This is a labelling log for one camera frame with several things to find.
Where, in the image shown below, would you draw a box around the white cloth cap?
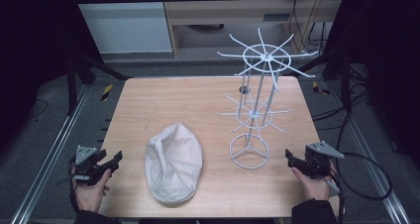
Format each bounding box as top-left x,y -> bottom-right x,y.
144,123 -> 204,204

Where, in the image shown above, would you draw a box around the black floor cables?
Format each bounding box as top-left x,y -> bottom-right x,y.
311,63 -> 375,133

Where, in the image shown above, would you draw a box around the person's right hand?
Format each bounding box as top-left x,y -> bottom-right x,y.
290,166 -> 341,202

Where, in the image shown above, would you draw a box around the black stand leg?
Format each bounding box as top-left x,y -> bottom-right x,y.
290,48 -> 353,113
64,52 -> 132,117

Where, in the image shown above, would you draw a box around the black curtain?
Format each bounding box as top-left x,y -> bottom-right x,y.
0,0 -> 101,154
325,0 -> 420,169

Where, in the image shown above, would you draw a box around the light wooden desk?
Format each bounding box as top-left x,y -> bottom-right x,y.
159,0 -> 347,58

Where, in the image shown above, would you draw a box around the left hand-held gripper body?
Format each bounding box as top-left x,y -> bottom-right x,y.
70,145 -> 113,186

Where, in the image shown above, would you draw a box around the person's left hand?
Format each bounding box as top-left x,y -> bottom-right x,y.
72,168 -> 113,214

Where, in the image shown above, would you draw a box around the black hanging cables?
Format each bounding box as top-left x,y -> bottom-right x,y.
287,0 -> 329,54

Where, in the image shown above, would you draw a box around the aluminium floor rail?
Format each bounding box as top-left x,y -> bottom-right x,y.
326,80 -> 412,224
11,84 -> 91,224

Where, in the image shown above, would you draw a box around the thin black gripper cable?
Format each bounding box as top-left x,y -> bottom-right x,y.
67,155 -> 81,216

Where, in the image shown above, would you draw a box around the black yellow striped tape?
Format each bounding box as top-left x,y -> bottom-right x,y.
100,83 -> 114,102
311,80 -> 332,96

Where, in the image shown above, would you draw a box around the grey cable plug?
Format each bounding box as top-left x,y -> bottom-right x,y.
325,178 -> 346,198

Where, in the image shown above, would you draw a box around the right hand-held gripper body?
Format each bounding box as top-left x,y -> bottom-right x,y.
298,141 -> 346,179

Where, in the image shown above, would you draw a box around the thin black floor cable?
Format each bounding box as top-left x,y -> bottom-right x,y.
27,98 -> 50,120

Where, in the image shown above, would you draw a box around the white wire rack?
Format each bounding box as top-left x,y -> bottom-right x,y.
216,27 -> 320,170

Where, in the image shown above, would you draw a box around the white cabinet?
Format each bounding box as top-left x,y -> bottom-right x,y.
69,0 -> 174,56

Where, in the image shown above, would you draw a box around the black looped cable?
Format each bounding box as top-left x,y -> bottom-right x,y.
336,152 -> 394,201

